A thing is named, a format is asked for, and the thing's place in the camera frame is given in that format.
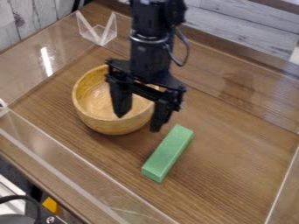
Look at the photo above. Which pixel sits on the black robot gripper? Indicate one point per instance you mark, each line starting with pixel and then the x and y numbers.
pixel 142 75

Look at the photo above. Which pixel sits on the green rectangular block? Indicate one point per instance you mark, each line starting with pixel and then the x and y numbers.
pixel 166 152

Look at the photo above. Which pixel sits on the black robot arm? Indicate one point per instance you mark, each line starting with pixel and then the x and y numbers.
pixel 156 19

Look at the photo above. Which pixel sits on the brown wooden bowl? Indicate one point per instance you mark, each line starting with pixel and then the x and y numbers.
pixel 92 103

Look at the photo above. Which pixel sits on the yellow and black device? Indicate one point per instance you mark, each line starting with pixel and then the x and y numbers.
pixel 53 213

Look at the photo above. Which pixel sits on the clear acrylic tray wall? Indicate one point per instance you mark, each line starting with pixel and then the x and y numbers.
pixel 93 197

